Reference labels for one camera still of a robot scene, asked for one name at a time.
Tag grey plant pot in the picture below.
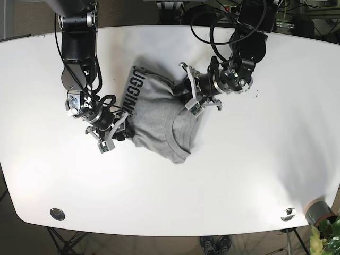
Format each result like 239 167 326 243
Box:
304 197 337 228

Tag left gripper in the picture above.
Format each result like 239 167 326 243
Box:
178 58 254 116

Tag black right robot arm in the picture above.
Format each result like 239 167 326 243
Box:
47 1 134 153

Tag left metal table grommet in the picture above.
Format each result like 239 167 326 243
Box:
50 208 65 221

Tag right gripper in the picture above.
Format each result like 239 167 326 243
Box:
66 90 130 154

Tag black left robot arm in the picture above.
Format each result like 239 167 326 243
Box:
175 1 280 117

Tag green potted plant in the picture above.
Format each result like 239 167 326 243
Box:
310 216 339 255

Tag right metal table grommet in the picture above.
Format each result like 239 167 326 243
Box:
280 208 296 222

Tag person's dark shoes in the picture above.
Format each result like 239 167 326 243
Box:
199 235 232 255

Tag grey printed T-shirt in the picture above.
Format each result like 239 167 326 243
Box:
120 57 202 164

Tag metal table grommet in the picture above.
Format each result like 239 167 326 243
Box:
50 208 65 221
280 208 296 222

